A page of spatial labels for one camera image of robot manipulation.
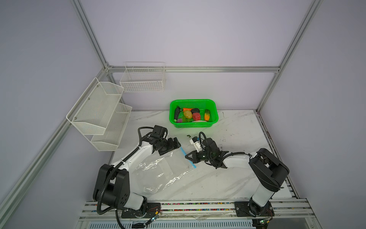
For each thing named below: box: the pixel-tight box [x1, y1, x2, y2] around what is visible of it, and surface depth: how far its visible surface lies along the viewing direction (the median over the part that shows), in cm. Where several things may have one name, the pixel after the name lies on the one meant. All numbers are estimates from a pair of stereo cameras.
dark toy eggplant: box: [174, 105, 183, 121], surface depth 119 cm
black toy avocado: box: [191, 107, 201, 114], surface depth 117 cm
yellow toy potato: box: [183, 110, 193, 119], surface depth 113 cm
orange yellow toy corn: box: [204, 108, 211, 122], surface depth 114 cm
